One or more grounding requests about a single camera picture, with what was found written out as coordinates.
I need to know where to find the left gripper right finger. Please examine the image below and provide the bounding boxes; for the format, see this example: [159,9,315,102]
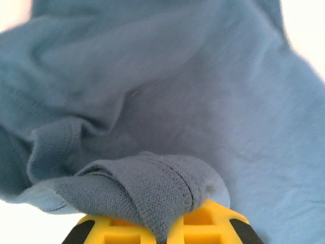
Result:
[165,199,268,244]

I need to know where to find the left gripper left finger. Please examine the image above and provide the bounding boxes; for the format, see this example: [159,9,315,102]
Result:
[60,215,158,244]

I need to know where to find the blue t-shirt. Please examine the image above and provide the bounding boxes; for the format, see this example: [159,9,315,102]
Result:
[0,0,325,244]

